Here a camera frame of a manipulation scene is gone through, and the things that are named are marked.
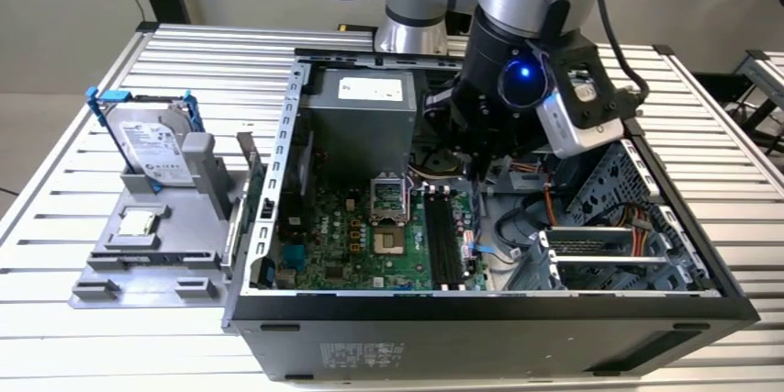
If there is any silver CPU socket cover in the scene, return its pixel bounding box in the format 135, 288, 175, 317
369, 173, 411, 224

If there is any graphics card with metal bracket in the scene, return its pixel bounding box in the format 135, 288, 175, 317
221, 129, 275, 281

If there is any grey parts rack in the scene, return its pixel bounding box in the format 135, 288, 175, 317
66, 131, 246, 310

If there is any CPU socket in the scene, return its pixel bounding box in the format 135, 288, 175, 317
370, 224, 410, 256

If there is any black looped wire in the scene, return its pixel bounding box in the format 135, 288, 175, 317
493, 206, 550, 258

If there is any black camera bracket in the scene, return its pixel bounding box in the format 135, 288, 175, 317
541, 38, 618, 129

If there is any thin metal locking lever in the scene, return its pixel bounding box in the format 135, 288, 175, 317
399, 178, 414, 224

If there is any black open PC case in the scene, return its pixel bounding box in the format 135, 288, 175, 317
218, 45, 761, 383

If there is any orange wire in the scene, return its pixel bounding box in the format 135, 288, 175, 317
541, 183, 559, 229

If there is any red yellow wire bundle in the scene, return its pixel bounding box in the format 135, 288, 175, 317
610, 205, 651, 259

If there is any black RAM slot bank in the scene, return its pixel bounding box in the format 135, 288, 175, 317
421, 184, 467, 292

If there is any grey metal disk bay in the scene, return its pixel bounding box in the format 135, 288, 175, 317
505, 225, 699, 293

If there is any hard disk in blue carrier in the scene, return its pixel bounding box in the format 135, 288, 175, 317
82, 85, 203, 192

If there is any metal slat side table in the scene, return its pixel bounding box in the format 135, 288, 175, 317
725, 49, 784, 157

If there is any grey power supply unit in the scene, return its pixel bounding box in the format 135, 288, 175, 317
297, 69, 419, 185

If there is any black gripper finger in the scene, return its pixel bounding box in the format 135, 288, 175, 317
483, 146, 543, 185
421, 87, 486, 185

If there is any teal heat sink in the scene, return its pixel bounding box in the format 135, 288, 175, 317
278, 244, 309, 273

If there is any silver CPU chip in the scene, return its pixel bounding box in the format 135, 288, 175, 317
114, 208, 165, 240

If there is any yellow black white wire bundle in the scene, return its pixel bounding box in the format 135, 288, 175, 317
405, 146, 473, 181

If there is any green motherboard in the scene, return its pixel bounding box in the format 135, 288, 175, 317
273, 180, 491, 293

